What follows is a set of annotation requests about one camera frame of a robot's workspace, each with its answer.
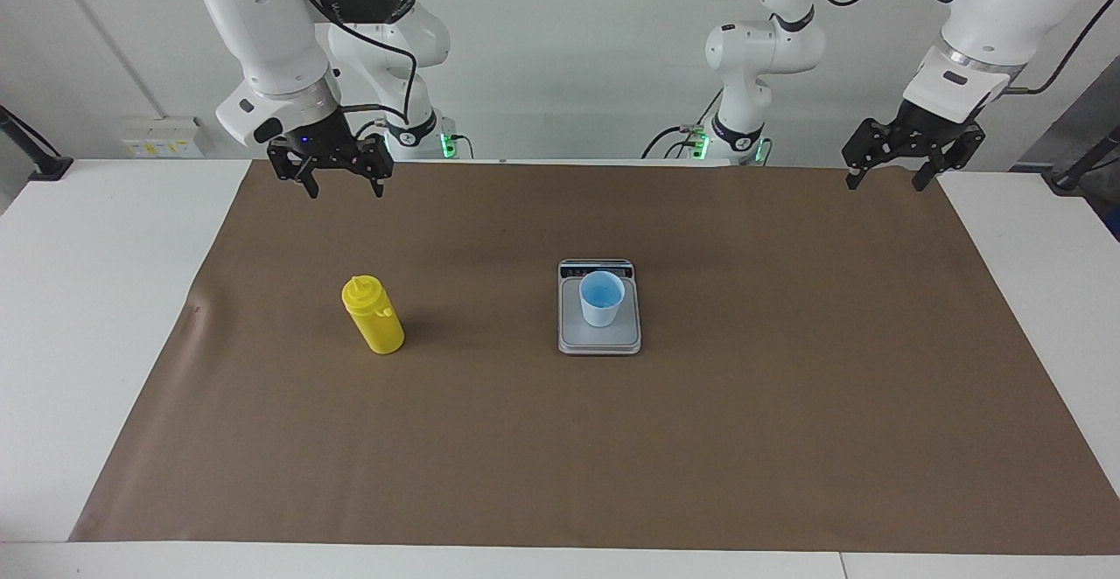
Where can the brown paper table mat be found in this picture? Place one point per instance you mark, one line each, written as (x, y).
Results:
(560, 456)

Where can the dark grey panel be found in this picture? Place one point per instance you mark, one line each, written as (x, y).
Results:
(1098, 107)

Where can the light blue paper cup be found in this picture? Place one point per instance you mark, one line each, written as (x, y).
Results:
(602, 303)

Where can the white wall socket strip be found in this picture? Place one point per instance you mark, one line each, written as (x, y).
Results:
(162, 137)

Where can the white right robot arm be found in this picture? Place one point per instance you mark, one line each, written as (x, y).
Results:
(262, 28)

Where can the silver digital kitchen scale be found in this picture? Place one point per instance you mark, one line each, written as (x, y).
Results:
(604, 343)

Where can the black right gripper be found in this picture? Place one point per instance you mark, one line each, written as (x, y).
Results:
(319, 137)

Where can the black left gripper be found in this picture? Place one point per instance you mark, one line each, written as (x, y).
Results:
(926, 131)

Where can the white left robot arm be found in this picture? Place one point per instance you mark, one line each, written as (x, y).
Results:
(989, 10)

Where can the black clamp stand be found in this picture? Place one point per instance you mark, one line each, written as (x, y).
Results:
(1072, 178)
(48, 166)

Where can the blue object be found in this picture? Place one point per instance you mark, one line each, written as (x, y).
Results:
(1115, 227)

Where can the yellow squeeze bottle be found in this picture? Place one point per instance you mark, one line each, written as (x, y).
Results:
(376, 330)

